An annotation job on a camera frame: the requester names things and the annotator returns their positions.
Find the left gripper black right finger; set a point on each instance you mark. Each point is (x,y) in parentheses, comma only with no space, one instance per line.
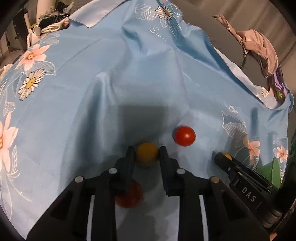
(208,209)

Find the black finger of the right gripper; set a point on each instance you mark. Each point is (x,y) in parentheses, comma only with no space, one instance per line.
(233,168)

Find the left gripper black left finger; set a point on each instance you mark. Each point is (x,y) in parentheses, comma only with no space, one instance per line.
(85,209)

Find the small tan round fruit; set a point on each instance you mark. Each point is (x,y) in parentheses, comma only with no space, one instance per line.
(228,156)

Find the red cherry tomato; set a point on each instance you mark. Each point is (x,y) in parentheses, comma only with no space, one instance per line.
(184,136)
(133,197)

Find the green plastic bowl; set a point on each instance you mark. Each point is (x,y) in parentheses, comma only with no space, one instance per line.
(273,171)

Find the purple folded cloth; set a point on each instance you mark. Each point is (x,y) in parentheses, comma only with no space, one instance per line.
(279,87)

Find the grey sofa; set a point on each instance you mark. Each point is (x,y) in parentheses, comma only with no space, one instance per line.
(225,42)

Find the pink crumpled garment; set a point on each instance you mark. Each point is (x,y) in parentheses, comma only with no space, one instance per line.
(256,43)

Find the light blue floral cloth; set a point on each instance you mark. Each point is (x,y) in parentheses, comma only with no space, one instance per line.
(125,73)

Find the pile of clutter bags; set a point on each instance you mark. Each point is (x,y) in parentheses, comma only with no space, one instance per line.
(24,44)

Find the white paper roll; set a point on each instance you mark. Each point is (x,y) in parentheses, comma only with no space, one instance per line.
(43,6)

